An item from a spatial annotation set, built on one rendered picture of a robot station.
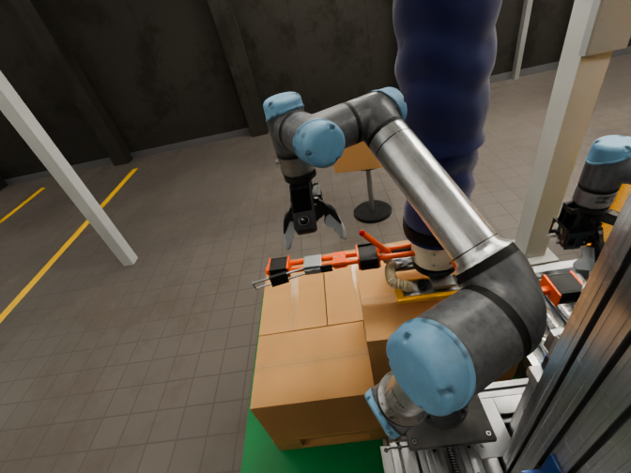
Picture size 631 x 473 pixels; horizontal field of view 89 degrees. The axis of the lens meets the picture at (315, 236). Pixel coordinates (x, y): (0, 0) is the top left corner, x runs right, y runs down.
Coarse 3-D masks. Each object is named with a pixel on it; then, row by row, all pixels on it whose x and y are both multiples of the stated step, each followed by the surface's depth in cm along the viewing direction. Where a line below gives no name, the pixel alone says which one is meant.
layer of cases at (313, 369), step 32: (288, 288) 205; (320, 288) 200; (352, 288) 195; (288, 320) 186; (320, 320) 181; (352, 320) 177; (288, 352) 169; (320, 352) 166; (352, 352) 162; (256, 384) 159; (288, 384) 156; (320, 384) 153; (352, 384) 150; (256, 416) 155; (288, 416) 156; (320, 416) 157; (352, 416) 159
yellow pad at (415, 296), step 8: (408, 280) 123; (416, 280) 123; (424, 280) 121; (456, 280) 118; (416, 288) 119; (424, 288) 118; (432, 288) 117; (440, 288) 117; (448, 288) 116; (456, 288) 115; (400, 296) 118; (408, 296) 117; (416, 296) 117; (424, 296) 116; (432, 296) 116; (440, 296) 115; (448, 296) 115
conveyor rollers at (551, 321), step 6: (582, 276) 170; (558, 306) 160; (564, 306) 158; (546, 312) 158; (564, 312) 157; (570, 312) 156; (552, 318) 155; (564, 318) 156; (546, 324) 156; (552, 324) 153; (558, 324) 152; (534, 354) 143; (546, 354) 144; (540, 360) 141
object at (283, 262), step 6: (270, 258) 129; (276, 258) 128; (282, 258) 127; (288, 258) 127; (270, 264) 126; (276, 264) 125; (282, 264) 125; (288, 264) 125; (270, 270) 123; (276, 270) 123; (282, 270) 123; (288, 270) 123; (288, 276) 125
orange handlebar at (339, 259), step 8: (392, 248) 122; (400, 248) 121; (328, 256) 125; (336, 256) 123; (344, 256) 122; (352, 256) 124; (384, 256) 119; (392, 256) 119; (400, 256) 118; (408, 256) 119; (296, 264) 127; (328, 264) 122; (336, 264) 121; (344, 264) 121; (352, 264) 121; (544, 288) 95
